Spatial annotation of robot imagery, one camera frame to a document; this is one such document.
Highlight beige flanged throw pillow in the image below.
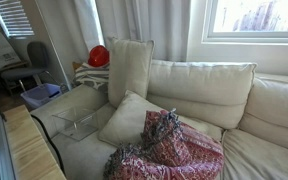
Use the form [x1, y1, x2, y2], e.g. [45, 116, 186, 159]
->
[98, 89, 210, 148]
[107, 37, 155, 109]

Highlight white framed window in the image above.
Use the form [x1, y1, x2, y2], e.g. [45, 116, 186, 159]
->
[202, 0, 288, 45]

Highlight black floor cable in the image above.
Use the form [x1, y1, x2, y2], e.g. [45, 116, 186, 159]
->
[30, 114, 66, 176]

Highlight clear plastic box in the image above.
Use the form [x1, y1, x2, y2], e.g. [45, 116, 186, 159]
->
[52, 105, 100, 141]

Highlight red hard hat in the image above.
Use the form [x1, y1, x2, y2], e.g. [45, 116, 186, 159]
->
[87, 45, 111, 68]

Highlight wooden desk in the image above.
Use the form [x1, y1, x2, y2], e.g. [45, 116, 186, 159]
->
[0, 59, 30, 75]

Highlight red patterned fringed blanket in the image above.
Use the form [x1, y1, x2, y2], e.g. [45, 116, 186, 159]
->
[103, 108, 225, 180]

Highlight grey office chair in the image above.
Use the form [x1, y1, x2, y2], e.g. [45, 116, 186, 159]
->
[0, 41, 52, 96]

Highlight light wooden table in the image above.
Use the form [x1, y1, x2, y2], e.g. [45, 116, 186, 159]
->
[3, 104, 67, 180]

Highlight white curtain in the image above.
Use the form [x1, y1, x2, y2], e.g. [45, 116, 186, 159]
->
[35, 0, 192, 91]

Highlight beige fabric couch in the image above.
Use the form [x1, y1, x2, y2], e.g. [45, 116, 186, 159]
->
[30, 59, 288, 180]

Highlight white window blinds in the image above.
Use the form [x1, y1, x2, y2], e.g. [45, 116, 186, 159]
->
[0, 0, 35, 38]

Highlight grey white striped cloth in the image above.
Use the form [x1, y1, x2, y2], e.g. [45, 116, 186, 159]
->
[72, 61, 111, 91]

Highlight blue plastic bin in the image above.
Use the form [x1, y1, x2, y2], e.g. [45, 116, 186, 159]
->
[20, 82, 63, 109]

